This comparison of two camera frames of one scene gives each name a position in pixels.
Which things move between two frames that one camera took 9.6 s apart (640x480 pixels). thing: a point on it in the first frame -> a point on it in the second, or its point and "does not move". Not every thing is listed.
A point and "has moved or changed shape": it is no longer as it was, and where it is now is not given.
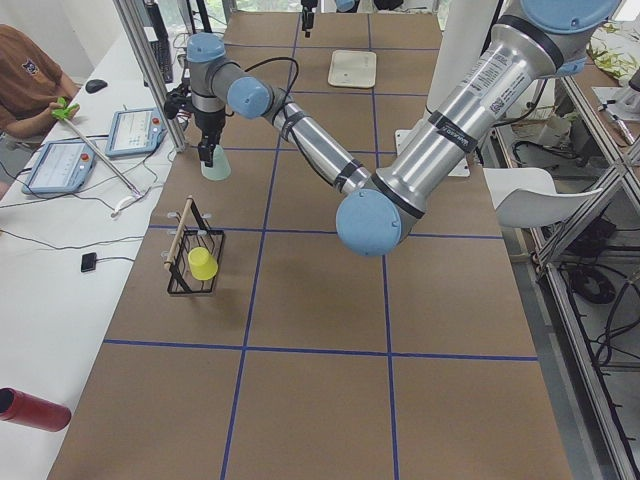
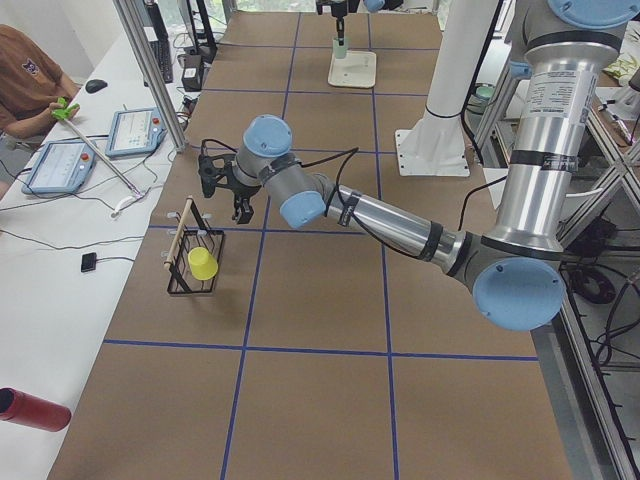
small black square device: x=88 y=262 does not move
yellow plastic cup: x=202 y=264 does not move
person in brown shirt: x=31 y=80 does not move
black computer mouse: x=95 y=85 does not move
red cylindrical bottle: x=25 y=409 does not move
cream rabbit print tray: x=353 y=69 does not move
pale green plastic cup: x=221 y=168 has moved or changed shape
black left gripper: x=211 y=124 -> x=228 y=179
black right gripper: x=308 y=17 -> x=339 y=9
